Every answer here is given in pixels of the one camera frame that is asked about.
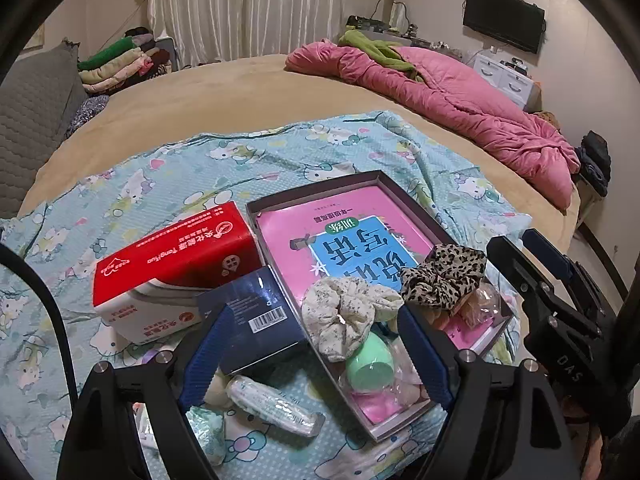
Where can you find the maroon shallow box tray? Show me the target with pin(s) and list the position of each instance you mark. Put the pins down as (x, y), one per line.
(350, 259)

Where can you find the dark clothes pile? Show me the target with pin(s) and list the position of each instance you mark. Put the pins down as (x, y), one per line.
(595, 162)

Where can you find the stack of folded clothes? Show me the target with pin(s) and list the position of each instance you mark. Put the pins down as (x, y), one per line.
(136, 57)

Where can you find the brown sponge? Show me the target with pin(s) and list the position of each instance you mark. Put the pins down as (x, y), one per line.
(481, 305)

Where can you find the black wall television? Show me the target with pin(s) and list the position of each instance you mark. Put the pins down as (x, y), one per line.
(515, 22)

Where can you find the dark navy cardboard box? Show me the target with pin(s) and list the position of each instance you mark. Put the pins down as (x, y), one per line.
(266, 329)

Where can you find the cream teddy bear pink dress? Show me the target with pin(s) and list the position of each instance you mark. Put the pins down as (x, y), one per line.
(408, 387)

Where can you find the green white tissue packet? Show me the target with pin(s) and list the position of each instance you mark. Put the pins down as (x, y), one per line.
(272, 406)

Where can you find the cluttered side table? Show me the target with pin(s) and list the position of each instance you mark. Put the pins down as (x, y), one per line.
(389, 21)

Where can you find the light blue cartoon print sheet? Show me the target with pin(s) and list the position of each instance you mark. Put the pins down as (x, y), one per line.
(63, 240)

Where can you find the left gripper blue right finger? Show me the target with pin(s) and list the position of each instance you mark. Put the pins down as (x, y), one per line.
(432, 354)

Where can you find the green beauty sponge egg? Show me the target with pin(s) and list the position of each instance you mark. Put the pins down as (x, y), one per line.
(371, 367)

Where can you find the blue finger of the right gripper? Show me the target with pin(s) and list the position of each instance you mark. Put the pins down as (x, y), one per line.
(577, 282)
(553, 323)

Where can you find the red white tissue box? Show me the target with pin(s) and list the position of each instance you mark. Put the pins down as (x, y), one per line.
(150, 288)

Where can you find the pink quilted comforter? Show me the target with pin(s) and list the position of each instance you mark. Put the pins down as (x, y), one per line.
(456, 97)

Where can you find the green blanket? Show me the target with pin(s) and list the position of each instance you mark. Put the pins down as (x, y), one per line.
(380, 51)

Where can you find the white drawer cabinet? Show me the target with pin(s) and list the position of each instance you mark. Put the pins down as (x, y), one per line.
(521, 90)

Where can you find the white curtain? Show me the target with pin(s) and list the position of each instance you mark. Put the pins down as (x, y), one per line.
(224, 30)

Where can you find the white floral scrunchie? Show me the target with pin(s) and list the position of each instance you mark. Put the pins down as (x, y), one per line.
(338, 314)

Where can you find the tan round bed mattress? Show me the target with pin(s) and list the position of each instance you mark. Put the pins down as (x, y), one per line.
(249, 95)

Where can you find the grey quilted headboard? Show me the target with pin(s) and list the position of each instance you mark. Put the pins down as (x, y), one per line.
(40, 96)

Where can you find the cream bear purple dress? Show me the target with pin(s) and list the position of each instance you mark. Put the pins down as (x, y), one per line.
(216, 395)

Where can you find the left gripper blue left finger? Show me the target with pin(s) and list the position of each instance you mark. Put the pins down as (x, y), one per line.
(199, 354)

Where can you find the pink blue Chinese book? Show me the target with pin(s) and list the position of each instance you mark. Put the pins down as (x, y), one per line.
(340, 244)

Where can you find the dark floral pillow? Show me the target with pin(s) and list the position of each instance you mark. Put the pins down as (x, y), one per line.
(89, 109)

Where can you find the leopard print scrunchie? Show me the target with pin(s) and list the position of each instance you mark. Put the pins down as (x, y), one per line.
(448, 274)

